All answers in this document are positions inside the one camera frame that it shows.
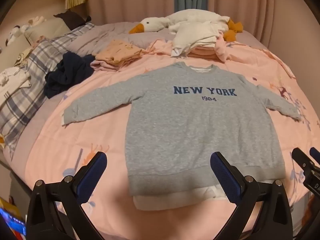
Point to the colourful printed box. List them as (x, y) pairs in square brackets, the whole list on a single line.
[(11, 220)]

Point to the white printed garment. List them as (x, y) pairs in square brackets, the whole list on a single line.
[(12, 85)]

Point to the plaid pillow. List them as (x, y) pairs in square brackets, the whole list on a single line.
[(40, 60)]

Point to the pink crumpled garment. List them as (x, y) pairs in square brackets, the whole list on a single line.
[(226, 48)]

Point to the folded salmon pink clothes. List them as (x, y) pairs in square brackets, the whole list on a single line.
[(202, 53)]

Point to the dark brown cloth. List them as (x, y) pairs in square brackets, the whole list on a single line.
[(71, 18)]

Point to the white goose plush toy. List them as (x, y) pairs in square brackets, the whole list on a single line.
[(190, 16)]

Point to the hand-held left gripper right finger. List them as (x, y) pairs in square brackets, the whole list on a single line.
[(225, 177)]

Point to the folded pale pink garment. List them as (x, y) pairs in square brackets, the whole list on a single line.
[(105, 66)]

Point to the grey printed sweatshirt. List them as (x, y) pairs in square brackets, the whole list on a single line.
[(190, 130)]

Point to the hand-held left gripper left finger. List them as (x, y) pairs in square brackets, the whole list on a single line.
[(92, 175)]

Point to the pink printed duvet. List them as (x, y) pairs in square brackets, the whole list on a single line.
[(75, 142)]

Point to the stack of folded clothes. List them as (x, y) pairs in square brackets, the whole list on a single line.
[(192, 35)]

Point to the navy blue crumpled cloth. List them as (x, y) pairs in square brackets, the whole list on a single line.
[(67, 72)]

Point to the pink beige curtain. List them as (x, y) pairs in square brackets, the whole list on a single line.
[(130, 0)]

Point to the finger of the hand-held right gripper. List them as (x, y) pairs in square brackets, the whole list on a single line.
[(314, 153), (301, 158)]

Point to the beige pillow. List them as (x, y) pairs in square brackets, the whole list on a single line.
[(50, 28)]

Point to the folded peach printed clothes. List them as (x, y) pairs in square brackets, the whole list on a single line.
[(120, 51)]

